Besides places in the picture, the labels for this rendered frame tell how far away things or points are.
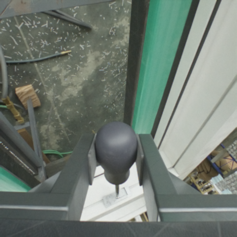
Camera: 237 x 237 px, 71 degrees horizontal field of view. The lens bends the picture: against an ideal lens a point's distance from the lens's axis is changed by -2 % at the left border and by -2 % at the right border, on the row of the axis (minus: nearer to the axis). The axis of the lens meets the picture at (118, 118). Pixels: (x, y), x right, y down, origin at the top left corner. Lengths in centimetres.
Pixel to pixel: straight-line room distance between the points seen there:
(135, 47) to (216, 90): 10
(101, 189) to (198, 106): 21
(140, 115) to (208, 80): 9
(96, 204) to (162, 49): 26
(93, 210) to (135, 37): 26
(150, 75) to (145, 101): 4
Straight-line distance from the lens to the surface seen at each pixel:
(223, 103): 20
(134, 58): 19
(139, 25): 17
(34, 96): 124
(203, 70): 21
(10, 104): 100
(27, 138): 115
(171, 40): 18
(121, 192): 32
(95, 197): 32
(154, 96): 22
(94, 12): 109
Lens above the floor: 98
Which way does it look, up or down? 33 degrees down
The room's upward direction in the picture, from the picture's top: 151 degrees clockwise
